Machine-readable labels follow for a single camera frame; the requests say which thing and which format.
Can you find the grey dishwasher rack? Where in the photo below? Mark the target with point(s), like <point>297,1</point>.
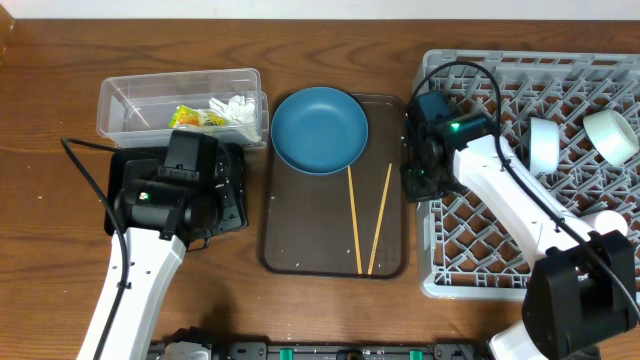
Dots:
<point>463,251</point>

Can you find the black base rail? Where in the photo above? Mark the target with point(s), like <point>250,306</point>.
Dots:
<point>194,343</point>

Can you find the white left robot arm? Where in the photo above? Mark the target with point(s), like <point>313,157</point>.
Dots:
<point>144,259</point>

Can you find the dark blue plate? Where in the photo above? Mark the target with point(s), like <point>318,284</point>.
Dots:
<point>319,130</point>

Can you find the light blue rice bowl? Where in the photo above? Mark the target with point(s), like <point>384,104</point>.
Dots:
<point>544,146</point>

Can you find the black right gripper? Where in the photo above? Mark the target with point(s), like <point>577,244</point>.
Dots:
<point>418,190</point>

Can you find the pink cup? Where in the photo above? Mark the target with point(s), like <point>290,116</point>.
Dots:
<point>606,221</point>

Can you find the dark brown serving tray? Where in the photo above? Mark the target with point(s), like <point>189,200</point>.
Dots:
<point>306,225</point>

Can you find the yellow green snack wrapper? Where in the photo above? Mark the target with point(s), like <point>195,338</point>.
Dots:
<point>185,116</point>

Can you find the clear plastic waste bin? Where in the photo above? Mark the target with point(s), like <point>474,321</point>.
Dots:
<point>134,111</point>

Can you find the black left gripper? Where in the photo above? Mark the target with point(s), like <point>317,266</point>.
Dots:
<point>216,196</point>

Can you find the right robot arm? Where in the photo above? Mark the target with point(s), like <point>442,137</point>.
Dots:
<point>582,286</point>

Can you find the black plastic tray bin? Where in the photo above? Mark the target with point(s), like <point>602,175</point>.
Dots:
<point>229,154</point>

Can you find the white paper napkin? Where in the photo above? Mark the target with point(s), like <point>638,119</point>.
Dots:
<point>238,110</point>

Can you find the mint green bowl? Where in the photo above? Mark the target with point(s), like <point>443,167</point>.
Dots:
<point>612,136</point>

